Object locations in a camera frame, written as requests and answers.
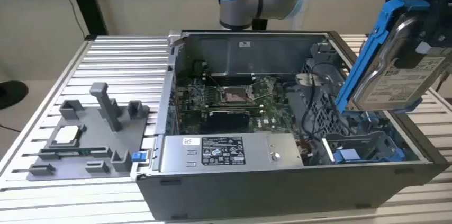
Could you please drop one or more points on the silver CPU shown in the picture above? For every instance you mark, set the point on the silver CPU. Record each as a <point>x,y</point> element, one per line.
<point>68,134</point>

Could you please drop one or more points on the black case fan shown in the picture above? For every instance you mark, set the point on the black case fan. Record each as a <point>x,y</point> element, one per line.
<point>199,66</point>

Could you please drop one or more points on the blue disk carrier in bay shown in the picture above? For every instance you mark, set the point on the blue disk carrier in bay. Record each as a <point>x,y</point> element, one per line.
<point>347,155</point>

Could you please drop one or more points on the green motherboard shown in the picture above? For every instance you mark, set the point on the green motherboard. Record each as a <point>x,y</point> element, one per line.
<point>272,107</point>

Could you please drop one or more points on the dark plastic case bracket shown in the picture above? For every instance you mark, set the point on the dark plastic case bracket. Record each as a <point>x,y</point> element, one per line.
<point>322,49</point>

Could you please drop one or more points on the thin metal locking lever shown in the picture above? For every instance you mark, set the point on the thin metal locking lever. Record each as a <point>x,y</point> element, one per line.
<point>266,92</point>

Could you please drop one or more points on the grey metal disk bay cage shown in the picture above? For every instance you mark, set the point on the grey metal disk bay cage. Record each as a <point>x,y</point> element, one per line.
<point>324,120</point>

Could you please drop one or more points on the green RAM stick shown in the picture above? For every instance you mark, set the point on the green RAM stick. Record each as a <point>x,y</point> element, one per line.
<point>84,151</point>

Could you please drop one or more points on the white sticker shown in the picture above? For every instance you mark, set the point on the white sticker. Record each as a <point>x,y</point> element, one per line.
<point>246,44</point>

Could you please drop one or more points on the CPU socket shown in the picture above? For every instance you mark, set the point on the CPU socket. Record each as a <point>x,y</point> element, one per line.
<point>235,95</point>

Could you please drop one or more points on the black round stand base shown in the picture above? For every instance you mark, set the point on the black round stand base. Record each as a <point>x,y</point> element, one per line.
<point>12,94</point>

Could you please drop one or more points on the black upright frame post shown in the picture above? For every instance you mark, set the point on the black upright frame post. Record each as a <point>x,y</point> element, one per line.
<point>86,1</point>

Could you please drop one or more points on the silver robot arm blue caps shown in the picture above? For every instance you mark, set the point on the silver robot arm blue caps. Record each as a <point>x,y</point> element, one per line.
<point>240,9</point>

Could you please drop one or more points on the dark grey PC case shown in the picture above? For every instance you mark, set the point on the dark grey PC case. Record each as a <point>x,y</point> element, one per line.
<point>247,195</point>

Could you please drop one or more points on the hard disk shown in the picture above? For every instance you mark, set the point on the hard disk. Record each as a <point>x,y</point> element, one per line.
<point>399,86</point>

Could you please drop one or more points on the silver power supply unit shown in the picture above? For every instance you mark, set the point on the silver power supply unit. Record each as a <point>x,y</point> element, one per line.
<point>176,155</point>

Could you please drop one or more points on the blue plastic case clip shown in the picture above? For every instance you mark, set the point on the blue plastic case clip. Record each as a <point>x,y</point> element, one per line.
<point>138,156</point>

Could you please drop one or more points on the grey parts rack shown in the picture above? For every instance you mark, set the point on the grey parts rack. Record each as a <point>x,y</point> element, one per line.
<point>95,139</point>

